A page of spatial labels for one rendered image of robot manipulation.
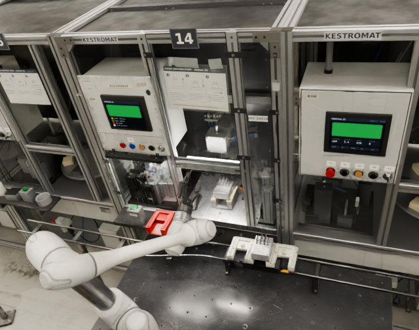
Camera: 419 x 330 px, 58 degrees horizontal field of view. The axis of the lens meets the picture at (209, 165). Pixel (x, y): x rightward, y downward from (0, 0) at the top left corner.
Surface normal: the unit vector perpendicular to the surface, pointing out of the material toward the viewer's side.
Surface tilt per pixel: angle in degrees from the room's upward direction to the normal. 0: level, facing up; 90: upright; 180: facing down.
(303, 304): 0
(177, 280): 0
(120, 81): 90
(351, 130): 90
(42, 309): 0
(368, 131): 90
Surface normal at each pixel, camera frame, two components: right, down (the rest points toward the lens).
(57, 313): -0.14, -0.79
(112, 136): -0.33, 0.61
